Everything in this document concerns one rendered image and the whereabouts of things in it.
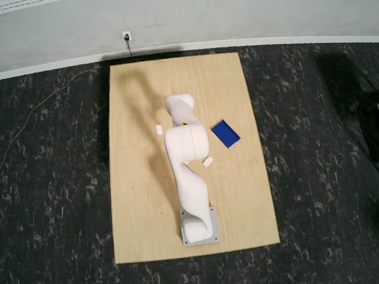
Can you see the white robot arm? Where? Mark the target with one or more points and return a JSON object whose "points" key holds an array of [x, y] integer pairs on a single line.
{"points": [[185, 142]]}

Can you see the dark blue rectangular pad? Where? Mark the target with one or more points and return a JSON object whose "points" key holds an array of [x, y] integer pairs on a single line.
{"points": [[225, 133]]}

